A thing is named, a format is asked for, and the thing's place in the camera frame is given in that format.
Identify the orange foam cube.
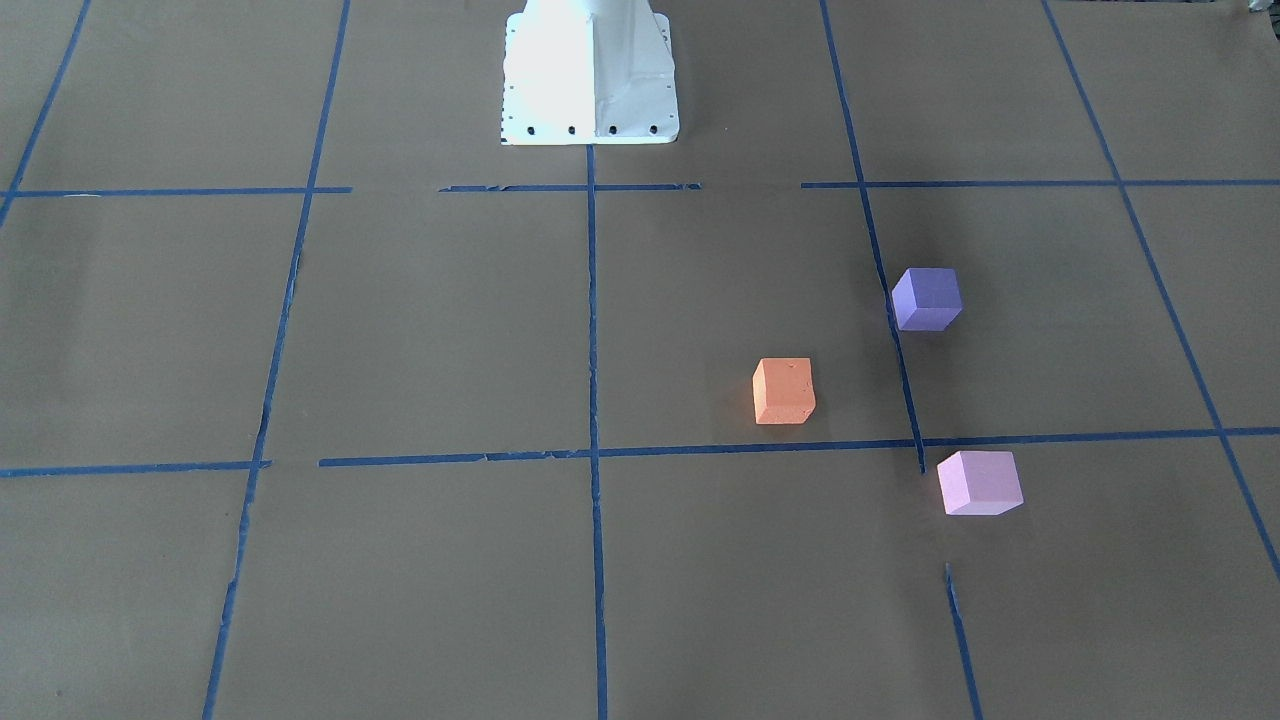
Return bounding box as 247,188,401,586
751,357,817,425

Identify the dark purple foam cube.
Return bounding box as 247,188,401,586
890,266,964,332

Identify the light pink foam cube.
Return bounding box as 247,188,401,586
937,450,1025,516

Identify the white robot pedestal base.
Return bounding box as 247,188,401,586
500,1,681,146

